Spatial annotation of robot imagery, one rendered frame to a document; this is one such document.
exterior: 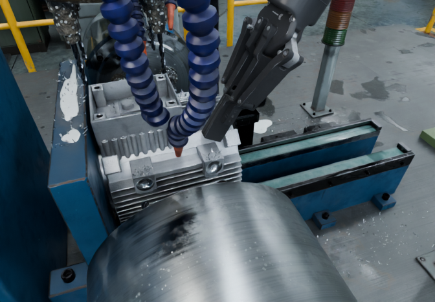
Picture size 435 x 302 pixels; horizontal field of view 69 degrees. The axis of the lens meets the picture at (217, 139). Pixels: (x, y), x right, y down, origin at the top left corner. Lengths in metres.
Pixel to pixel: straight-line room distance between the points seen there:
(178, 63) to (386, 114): 0.72
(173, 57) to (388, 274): 0.60
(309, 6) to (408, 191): 0.61
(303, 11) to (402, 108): 0.86
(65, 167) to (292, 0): 0.31
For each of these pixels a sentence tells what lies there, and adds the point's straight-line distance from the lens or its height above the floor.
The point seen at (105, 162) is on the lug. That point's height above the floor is 1.09.
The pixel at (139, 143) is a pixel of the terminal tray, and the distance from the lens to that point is 0.46.
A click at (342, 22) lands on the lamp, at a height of 1.09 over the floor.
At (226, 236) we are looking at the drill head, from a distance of 0.26.
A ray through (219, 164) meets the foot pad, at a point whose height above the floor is 1.06.
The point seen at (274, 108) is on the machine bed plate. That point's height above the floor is 0.80.
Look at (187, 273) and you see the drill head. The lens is 0.25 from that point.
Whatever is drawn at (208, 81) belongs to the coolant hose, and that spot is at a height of 1.28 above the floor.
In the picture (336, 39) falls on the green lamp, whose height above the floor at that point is 1.05.
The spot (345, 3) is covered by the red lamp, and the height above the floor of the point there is 1.14.
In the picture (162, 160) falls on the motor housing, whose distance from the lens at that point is 0.47.
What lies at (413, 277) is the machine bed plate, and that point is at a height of 0.80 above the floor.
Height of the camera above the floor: 1.38
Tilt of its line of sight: 40 degrees down
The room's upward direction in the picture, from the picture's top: straight up
